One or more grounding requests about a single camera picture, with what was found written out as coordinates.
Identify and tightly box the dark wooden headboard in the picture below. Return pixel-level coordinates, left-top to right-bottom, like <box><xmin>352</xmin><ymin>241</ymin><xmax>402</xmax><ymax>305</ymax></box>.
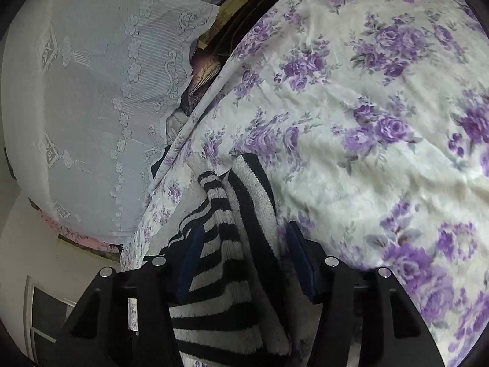
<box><xmin>199</xmin><ymin>0</ymin><xmax>306</xmax><ymax>60</ymax></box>

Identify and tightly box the large white lace cover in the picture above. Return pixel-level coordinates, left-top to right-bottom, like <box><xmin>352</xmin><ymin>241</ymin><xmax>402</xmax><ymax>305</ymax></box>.
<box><xmin>0</xmin><ymin>0</ymin><xmax>218</xmax><ymax>245</ymax></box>

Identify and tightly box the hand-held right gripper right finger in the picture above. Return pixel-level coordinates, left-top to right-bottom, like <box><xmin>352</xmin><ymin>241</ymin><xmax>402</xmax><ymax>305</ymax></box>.
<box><xmin>286</xmin><ymin>221</ymin><xmax>446</xmax><ymax>367</ymax></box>

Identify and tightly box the pink zippered pillow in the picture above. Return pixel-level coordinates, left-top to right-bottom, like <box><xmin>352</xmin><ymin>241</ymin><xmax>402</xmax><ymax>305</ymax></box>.
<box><xmin>179</xmin><ymin>48</ymin><xmax>224</xmax><ymax>115</ymax></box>

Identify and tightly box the grey cloth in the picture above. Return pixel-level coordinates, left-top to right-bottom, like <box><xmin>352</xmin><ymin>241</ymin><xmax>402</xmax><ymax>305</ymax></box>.
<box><xmin>164</xmin><ymin>109</ymin><xmax>192</xmax><ymax>146</ymax></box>

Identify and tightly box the pink floral cloth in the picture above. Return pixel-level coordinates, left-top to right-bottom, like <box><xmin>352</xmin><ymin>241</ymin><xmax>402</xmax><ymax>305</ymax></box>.
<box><xmin>28</xmin><ymin>197</ymin><xmax>123</xmax><ymax>261</ymax></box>

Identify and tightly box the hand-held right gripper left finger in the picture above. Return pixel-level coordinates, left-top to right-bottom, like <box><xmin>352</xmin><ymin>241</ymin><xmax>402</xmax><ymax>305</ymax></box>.
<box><xmin>46</xmin><ymin>224</ymin><xmax>206</xmax><ymax>367</ymax></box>

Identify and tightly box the purple floral bed sheet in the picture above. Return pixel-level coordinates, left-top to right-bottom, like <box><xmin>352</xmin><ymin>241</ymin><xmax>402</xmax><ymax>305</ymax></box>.
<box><xmin>120</xmin><ymin>0</ymin><xmax>489</xmax><ymax>367</ymax></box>

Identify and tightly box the white framed door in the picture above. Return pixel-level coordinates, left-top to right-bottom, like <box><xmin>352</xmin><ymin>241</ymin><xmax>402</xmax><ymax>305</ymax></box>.
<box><xmin>23</xmin><ymin>273</ymin><xmax>79</xmax><ymax>360</ymax></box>

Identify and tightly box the black and grey striped sweater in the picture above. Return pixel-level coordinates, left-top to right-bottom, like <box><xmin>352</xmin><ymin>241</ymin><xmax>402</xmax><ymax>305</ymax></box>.
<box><xmin>158</xmin><ymin>153</ymin><xmax>295</xmax><ymax>367</ymax></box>

